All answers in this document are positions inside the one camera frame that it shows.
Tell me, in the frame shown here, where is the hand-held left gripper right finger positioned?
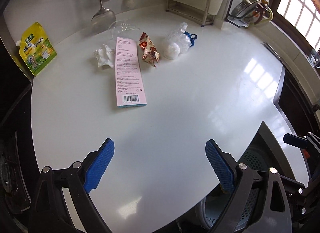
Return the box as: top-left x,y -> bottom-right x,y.
200,139 -> 292,233

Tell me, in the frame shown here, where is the yellow hose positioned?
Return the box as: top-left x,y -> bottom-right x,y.
254,4 -> 274,25

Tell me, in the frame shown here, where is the clear plastic bag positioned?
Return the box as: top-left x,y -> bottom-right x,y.
161,22 -> 193,60

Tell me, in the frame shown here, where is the blue plastic clip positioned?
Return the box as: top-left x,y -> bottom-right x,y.
184,31 -> 198,48

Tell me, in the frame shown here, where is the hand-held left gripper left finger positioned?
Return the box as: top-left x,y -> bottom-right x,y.
28,138 -> 115,233

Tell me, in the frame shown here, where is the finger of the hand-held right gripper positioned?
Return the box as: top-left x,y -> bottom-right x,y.
283,131 -> 320,160
279,174 -> 313,198

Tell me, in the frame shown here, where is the white tissue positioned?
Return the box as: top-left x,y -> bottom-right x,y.
94,44 -> 116,69

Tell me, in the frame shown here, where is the yellow seasoning pouch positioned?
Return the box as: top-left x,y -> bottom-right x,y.
15,22 -> 57,77

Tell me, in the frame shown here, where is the clear plastic cup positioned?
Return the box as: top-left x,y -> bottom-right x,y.
109,20 -> 140,39

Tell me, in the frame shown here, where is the steel spatula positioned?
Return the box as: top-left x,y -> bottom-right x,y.
90,0 -> 116,32

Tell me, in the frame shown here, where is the steel board stand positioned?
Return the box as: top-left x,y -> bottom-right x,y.
166,0 -> 215,27

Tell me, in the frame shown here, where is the window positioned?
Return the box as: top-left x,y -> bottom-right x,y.
275,0 -> 320,50

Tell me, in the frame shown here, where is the pink paper box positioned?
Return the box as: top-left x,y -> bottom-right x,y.
114,36 -> 148,108

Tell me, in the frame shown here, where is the steel sink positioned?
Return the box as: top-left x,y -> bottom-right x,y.
262,41 -> 320,128

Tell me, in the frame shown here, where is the grey perforated bin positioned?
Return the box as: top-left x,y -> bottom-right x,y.
197,145 -> 273,233

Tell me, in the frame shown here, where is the small steel pot lid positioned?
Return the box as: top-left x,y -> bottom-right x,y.
231,0 -> 262,18

